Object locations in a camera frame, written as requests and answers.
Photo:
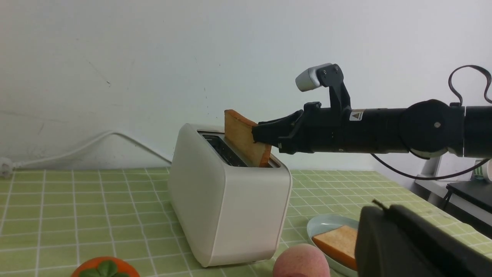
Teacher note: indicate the light blue plate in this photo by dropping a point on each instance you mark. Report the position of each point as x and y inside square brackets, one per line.
[325, 223]

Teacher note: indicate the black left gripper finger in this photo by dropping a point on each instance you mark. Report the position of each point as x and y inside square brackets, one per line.
[396, 242]

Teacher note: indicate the white toaster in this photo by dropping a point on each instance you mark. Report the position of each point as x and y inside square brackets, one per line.
[230, 212]

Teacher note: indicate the toasted bread slice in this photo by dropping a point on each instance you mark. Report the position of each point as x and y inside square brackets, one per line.
[239, 131]
[339, 244]

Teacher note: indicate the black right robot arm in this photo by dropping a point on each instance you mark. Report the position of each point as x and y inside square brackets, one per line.
[426, 129]

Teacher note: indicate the pink peach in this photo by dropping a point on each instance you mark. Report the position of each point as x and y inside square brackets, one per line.
[301, 260]

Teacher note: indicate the orange persimmon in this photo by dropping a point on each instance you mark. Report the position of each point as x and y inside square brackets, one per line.
[105, 267]

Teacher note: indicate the green checkered tablecloth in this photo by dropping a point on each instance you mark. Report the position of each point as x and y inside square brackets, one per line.
[52, 221]

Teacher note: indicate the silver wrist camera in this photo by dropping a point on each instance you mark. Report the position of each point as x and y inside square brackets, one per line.
[327, 75]

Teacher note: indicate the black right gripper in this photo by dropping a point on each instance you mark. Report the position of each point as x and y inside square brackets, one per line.
[318, 129]

